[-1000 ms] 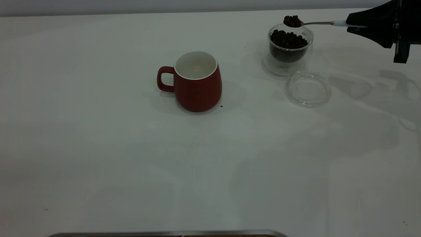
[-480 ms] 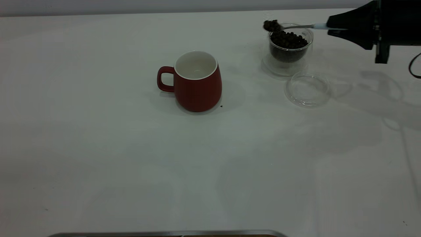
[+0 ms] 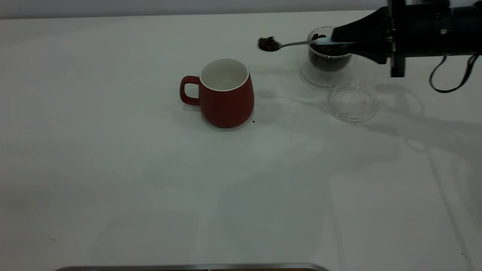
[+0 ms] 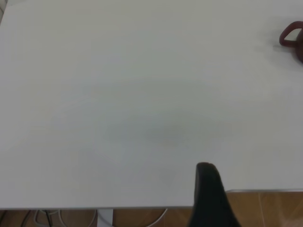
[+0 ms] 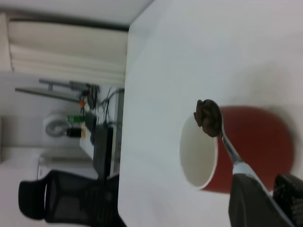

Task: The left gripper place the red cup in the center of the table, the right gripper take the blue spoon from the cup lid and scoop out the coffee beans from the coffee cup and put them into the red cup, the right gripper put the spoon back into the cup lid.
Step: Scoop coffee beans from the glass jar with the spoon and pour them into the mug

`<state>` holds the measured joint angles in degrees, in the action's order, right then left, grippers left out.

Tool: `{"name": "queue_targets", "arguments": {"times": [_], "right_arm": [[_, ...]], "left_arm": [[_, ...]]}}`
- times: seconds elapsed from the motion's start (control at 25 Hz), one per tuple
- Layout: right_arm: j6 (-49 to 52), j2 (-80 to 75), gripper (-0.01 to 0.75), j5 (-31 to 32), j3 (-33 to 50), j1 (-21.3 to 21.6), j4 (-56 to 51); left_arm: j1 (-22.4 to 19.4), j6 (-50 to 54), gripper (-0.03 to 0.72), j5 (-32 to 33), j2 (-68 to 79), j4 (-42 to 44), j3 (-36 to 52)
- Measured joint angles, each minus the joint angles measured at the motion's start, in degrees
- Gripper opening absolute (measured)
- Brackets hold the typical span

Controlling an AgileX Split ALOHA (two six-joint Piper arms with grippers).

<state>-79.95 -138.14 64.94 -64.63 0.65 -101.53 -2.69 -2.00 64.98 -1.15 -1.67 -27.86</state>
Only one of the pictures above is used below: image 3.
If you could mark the clear round glass lid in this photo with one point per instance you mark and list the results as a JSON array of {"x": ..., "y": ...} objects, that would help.
[{"x": 352, "y": 109}]

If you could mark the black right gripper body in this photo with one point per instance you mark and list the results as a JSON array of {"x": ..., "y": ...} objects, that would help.
[{"x": 421, "y": 34}]

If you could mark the clear glass cup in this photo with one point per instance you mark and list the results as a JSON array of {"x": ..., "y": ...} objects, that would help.
[{"x": 324, "y": 77}]

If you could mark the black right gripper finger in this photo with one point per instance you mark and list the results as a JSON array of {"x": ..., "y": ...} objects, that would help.
[
  {"x": 376, "y": 52},
  {"x": 371, "y": 28}
]

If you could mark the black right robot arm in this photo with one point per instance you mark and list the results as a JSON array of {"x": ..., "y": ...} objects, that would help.
[{"x": 467, "y": 30}]

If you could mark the red ceramic mug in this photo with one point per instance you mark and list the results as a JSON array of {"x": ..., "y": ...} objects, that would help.
[{"x": 226, "y": 107}]

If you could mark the dark coffee beans pile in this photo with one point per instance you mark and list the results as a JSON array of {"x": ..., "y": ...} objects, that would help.
[{"x": 327, "y": 62}]

